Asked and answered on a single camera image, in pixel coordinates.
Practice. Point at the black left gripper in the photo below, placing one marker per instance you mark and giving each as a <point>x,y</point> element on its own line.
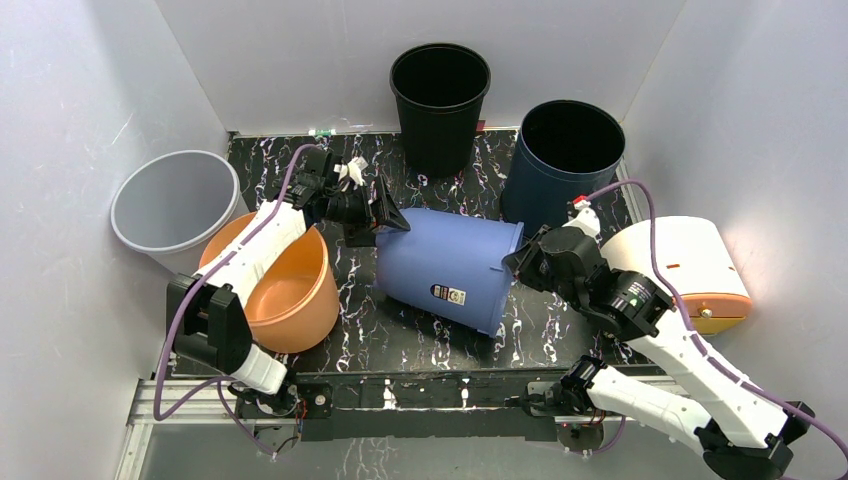
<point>382,215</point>

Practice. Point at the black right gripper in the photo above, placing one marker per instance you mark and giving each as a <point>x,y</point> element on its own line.
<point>532,254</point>

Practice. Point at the light blue plastic bucket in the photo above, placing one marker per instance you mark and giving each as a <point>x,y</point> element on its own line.
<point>449,265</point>

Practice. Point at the dark navy plastic bucket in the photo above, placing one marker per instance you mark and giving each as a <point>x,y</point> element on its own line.
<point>564,149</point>

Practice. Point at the black ribbed plastic bucket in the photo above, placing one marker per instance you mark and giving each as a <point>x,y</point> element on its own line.
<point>439,90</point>

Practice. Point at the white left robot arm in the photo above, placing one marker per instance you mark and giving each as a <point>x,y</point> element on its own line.
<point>208,311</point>

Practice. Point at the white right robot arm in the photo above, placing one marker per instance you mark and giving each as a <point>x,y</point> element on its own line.
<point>738,434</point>

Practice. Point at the orange plastic bucket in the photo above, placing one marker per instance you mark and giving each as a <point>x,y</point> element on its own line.
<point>282,276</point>

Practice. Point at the white orange lidded bin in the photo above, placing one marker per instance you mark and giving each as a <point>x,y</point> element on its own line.
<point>693,257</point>

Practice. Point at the grey plastic bucket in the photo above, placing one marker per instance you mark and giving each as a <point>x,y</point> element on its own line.
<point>171,207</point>

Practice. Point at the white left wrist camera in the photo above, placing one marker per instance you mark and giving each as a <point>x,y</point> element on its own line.
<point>350,174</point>

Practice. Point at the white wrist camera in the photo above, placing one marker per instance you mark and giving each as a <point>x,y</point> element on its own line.
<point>350,174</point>
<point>583,217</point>

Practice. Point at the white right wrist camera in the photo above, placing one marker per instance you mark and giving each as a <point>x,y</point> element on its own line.
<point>583,217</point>

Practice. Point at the black front mounting rail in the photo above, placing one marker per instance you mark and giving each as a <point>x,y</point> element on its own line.
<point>439,404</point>

